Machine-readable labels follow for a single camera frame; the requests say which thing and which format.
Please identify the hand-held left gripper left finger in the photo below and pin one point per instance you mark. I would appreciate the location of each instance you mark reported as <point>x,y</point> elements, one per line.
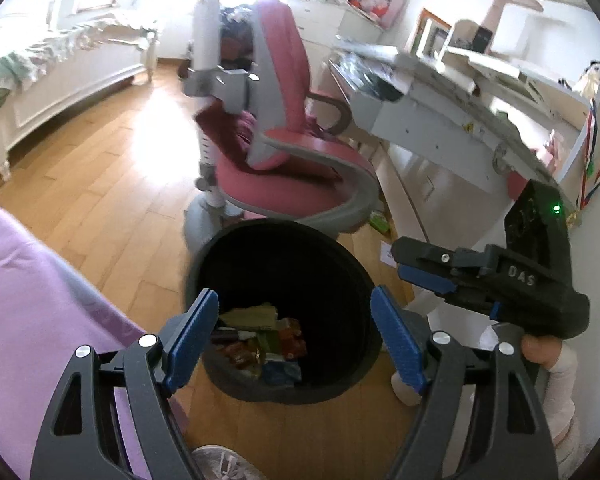
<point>195,330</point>

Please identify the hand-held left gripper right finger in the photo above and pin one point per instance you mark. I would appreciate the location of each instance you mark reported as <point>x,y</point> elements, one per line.
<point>397,340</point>

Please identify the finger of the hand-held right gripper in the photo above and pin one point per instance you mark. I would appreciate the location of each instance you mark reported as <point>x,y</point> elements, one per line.
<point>430,280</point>
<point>430,255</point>

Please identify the pile of colourful snack wrappers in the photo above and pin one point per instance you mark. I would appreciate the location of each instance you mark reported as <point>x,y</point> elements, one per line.
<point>260,340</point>

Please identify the black trash bin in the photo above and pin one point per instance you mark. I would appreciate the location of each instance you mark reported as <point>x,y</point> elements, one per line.
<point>340,285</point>

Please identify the person's right forearm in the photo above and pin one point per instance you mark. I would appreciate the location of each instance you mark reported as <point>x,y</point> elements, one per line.
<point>560,390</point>

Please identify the person's right hand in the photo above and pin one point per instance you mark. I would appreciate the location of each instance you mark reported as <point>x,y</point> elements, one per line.
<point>536,350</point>

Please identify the white paper sheet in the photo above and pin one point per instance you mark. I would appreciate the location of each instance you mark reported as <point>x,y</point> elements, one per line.
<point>387,252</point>

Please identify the green packet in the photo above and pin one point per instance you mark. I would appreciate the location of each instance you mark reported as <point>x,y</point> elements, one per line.
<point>380,221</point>

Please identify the medal ribbons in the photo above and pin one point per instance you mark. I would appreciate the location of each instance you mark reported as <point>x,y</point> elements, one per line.
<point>592,160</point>

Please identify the grey shoe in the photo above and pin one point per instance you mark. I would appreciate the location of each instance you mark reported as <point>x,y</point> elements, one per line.
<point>225,465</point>

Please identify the grey white desk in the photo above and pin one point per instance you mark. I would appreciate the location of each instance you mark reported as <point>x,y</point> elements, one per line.
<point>430,110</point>

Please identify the purple tablecloth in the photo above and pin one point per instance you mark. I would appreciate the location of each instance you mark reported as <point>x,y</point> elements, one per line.
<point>35,300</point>

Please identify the pink desk chair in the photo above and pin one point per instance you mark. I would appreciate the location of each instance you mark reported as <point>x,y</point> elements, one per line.
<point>285,125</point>

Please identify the doll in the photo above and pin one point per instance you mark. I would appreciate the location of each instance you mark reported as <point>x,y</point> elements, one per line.
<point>591,77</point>

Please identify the framed photo with figures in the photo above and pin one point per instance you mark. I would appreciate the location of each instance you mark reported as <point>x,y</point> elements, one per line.
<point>380,5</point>

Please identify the white dresser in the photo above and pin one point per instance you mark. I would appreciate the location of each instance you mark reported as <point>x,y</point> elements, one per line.
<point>325,20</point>

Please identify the pink wooden lamp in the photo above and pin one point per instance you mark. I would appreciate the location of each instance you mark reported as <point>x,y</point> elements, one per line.
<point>500,0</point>

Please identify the white bed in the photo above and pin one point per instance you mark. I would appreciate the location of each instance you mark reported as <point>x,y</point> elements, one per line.
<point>45,90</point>

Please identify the dark clothes pile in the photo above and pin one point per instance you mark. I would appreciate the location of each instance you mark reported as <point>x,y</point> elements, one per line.
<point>235,22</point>

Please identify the green cloth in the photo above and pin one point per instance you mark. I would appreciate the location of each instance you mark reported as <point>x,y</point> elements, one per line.
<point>15,75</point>

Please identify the floral blanket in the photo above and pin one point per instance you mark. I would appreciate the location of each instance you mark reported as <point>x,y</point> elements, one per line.
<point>40,47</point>

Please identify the picture frame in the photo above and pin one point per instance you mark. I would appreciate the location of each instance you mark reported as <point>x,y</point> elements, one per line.
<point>432,32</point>

